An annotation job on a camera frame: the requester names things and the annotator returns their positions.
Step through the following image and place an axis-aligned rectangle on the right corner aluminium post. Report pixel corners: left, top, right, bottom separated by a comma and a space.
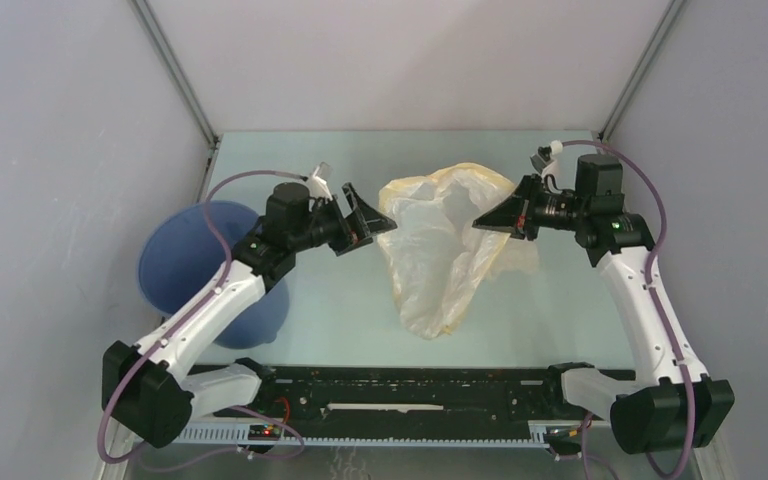
599, 0, 689, 142

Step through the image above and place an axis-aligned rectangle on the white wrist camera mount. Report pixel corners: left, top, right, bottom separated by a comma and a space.
305, 162, 333, 201
530, 140, 563, 191

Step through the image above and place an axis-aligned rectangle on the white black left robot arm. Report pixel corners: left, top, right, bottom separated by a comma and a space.
97, 179, 397, 448

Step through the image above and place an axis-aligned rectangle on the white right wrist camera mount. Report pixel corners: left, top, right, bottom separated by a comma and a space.
530, 140, 563, 191

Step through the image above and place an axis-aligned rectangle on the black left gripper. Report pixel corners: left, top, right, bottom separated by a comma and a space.
290, 184, 396, 257

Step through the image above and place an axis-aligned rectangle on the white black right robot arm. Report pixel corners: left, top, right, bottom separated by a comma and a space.
473, 154, 735, 454

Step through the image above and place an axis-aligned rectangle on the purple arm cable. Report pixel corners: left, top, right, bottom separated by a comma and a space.
556, 139, 697, 480
97, 170, 312, 465

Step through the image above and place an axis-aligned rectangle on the left corner aluminium post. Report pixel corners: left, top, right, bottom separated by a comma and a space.
128, 0, 220, 147

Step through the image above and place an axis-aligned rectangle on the translucent yellowish trash bag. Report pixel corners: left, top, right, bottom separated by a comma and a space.
377, 163, 540, 340

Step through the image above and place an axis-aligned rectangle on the blue plastic trash bin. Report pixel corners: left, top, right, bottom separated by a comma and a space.
137, 204, 290, 350

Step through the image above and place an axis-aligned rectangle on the light blue slotted cable duct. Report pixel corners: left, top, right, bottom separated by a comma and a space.
173, 422, 548, 448

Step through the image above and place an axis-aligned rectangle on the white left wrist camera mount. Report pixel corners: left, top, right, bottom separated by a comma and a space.
305, 162, 333, 201

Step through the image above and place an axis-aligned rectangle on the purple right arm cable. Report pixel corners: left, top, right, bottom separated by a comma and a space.
556, 139, 697, 480

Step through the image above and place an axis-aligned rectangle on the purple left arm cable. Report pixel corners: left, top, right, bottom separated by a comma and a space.
97, 170, 312, 465

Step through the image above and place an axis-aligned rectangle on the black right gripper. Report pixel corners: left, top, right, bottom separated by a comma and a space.
474, 173, 589, 241

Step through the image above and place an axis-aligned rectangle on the corner aluminium post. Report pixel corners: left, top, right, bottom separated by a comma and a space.
599, 0, 689, 142
128, 0, 220, 147

